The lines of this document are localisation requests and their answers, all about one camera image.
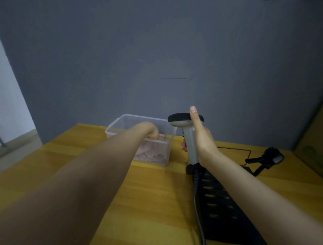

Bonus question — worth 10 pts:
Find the clear plastic container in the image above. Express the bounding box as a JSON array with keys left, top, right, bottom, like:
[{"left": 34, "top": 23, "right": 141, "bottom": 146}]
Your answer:
[{"left": 105, "top": 114, "right": 177, "bottom": 166}]

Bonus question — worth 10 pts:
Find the thin black cable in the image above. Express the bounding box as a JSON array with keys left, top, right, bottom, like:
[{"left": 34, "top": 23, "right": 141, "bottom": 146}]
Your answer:
[{"left": 217, "top": 147, "right": 252, "bottom": 167}]

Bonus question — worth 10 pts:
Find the brown cardboard box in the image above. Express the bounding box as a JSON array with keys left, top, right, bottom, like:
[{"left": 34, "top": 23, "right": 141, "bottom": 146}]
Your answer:
[{"left": 293, "top": 101, "right": 323, "bottom": 178}]

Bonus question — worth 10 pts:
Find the person's left forearm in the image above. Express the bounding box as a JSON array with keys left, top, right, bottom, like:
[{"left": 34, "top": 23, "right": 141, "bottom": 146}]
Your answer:
[{"left": 0, "top": 122, "right": 152, "bottom": 245}]

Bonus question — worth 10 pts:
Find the person's right forearm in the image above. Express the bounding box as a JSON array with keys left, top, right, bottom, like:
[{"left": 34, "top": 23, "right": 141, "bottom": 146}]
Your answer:
[{"left": 205, "top": 153, "right": 323, "bottom": 245}]

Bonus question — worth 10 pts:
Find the black scanner stand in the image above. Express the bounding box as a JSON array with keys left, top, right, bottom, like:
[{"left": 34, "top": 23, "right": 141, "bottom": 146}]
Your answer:
[{"left": 245, "top": 147, "right": 285, "bottom": 177}]

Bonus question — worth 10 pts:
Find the grey black barcode scanner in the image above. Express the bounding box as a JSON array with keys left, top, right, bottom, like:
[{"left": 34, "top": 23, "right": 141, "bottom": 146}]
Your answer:
[{"left": 168, "top": 113, "right": 205, "bottom": 176}]

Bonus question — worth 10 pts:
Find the black slotted panel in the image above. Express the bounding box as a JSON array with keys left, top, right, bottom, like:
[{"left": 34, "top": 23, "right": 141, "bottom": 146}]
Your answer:
[{"left": 195, "top": 170, "right": 268, "bottom": 245}]

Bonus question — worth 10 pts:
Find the black scanner cable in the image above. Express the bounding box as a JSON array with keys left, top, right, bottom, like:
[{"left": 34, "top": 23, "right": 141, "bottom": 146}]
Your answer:
[{"left": 193, "top": 172, "right": 207, "bottom": 245}]

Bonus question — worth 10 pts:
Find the person's right hand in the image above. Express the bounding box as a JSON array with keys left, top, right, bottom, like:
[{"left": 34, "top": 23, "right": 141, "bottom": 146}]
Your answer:
[{"left": 181, "top": 106, "right": 223, "bottom": 169}]

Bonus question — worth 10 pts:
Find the person's left hand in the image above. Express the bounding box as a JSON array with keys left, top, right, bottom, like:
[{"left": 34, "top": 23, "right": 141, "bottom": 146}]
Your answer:
[{"left": 141, "top": 122, "right": 160, "bottom": 141}]

